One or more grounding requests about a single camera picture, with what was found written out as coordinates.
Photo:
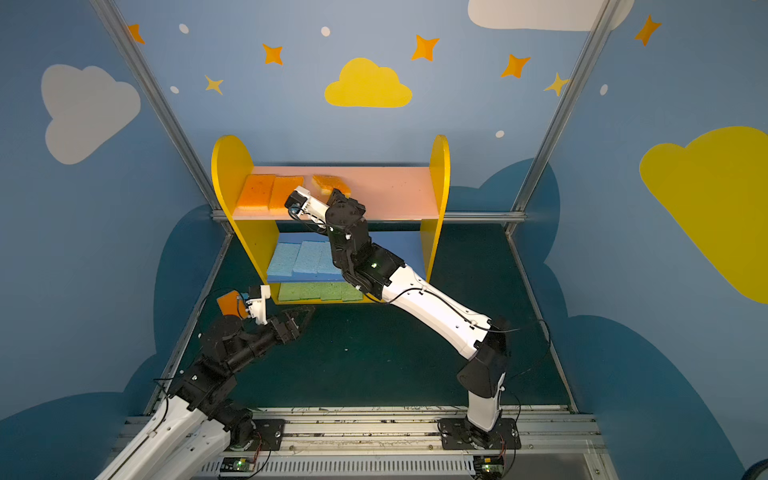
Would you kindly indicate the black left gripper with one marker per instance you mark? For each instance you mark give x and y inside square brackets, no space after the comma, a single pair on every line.
[287,325]

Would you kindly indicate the green sponge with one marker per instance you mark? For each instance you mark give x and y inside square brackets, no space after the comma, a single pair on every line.
[350,294]
[310,290]
[332,291]
[290,292]

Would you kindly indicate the blue sponge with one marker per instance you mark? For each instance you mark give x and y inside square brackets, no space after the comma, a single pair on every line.
[309,257]
[325,263]
[283,260]

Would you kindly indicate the orange sponge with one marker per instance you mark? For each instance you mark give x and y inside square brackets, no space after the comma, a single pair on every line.
[326,184]
[232,304]
[256,192]
[283,187]

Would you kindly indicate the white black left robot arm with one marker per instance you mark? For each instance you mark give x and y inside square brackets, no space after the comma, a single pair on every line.
[198,421]

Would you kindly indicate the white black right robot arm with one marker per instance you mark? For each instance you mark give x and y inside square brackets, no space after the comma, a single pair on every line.
[380,274]

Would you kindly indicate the yellow wooden shelf unit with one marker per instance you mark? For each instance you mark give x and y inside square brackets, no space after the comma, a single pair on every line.
[389,193]

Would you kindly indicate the left green circuit board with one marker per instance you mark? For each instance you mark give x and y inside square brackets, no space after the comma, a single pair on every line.
[238,465]

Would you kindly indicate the green circuit board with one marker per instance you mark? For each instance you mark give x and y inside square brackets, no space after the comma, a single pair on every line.
[488,468]
[238,465]

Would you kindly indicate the right green circuit board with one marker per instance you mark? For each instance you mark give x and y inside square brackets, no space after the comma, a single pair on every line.
[488,468]

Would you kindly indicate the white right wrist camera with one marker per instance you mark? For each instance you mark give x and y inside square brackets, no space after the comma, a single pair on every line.
[303,206]

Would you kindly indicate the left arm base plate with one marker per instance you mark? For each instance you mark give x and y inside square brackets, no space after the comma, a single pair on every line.
[264,433]

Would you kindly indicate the aluminium frame crossbar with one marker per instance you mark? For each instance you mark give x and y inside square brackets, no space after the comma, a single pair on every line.
[450,216]

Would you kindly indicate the aluminium frame post left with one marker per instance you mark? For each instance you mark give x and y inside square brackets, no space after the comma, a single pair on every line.
[115,25]

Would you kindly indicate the aluminium frame post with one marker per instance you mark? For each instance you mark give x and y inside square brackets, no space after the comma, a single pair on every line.
[115,25]
[583,68]

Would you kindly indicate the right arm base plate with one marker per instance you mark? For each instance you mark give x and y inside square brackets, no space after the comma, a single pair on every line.
[461,434]

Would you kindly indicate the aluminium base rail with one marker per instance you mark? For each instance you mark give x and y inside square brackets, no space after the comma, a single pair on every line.
[404,442]

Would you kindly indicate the aluminium frame post right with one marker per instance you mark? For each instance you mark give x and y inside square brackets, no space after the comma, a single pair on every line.
[583,68]

